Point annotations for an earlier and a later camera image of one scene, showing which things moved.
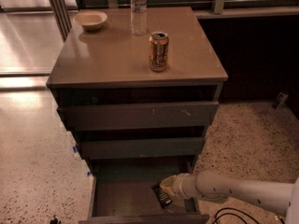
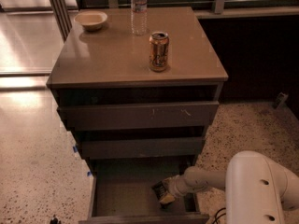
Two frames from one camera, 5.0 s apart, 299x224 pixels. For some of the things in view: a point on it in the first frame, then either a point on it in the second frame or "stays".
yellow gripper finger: (175, 199) → (167, 199)
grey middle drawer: (146, 147) stays
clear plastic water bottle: (138, 10) stays
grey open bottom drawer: (121, 189) stays
